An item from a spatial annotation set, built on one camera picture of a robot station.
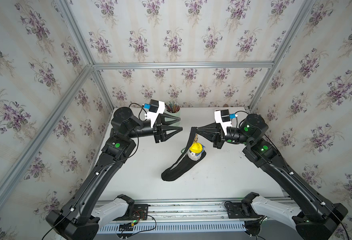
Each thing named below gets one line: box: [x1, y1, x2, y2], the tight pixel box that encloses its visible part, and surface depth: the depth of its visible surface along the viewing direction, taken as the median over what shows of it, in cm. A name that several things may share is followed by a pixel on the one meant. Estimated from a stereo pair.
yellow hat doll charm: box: [187, 142, 205, 161], surface depth 60 cm
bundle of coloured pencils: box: [164, 101, 181, 113], surface depth 104 cm
